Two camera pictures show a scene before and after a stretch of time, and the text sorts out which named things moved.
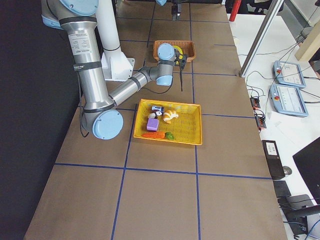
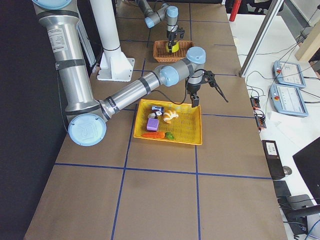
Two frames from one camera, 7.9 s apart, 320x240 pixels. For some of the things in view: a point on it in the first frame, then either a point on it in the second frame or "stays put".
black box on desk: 274,159 stays put
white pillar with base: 117,67 stays put
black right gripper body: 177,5 to 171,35
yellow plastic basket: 187,128 stays put
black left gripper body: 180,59 to 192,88
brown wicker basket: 187,47 stays put
